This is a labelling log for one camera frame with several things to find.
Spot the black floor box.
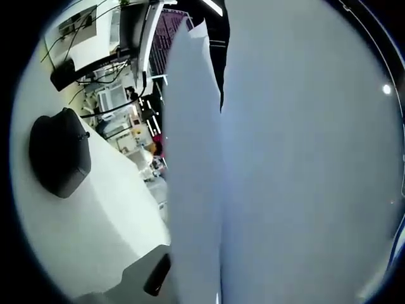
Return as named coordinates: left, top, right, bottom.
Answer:
left=50, top=59, right=77, bottom=92

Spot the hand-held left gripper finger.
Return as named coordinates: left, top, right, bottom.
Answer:
left=78, top=245, right=173, bottom=304

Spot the small white desk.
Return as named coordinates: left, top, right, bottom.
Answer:
left=44, top=3, right=99, bottom=74

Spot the white printing paper sheet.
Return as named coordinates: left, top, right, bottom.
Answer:
left=219, top=0, right=398, bottom=304

